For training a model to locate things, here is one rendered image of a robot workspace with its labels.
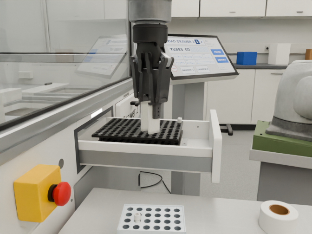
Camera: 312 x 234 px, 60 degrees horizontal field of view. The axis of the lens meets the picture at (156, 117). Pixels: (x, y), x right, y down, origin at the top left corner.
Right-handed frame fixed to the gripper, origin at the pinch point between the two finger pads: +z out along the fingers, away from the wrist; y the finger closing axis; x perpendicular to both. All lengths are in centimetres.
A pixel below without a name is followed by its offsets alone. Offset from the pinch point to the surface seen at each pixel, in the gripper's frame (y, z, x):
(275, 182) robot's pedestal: -4, 32, -56
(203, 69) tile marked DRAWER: 55, -5, -80
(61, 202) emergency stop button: -7.2, 9.4, 23.9
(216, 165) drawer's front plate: -13.1, 9.7, -8.3
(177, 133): 1.6, 6.1, -10.2
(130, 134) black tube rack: 8.4, 6.3, 0.0
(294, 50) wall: 148, -17, -391
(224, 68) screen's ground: 54, -5, -98
